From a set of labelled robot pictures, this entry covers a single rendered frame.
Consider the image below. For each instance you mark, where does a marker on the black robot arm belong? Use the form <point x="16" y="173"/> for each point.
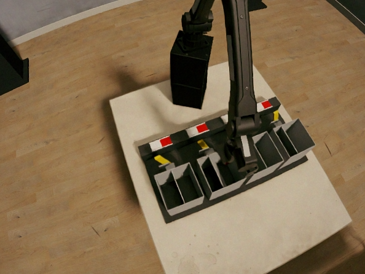
<point x="243" y="118"/>

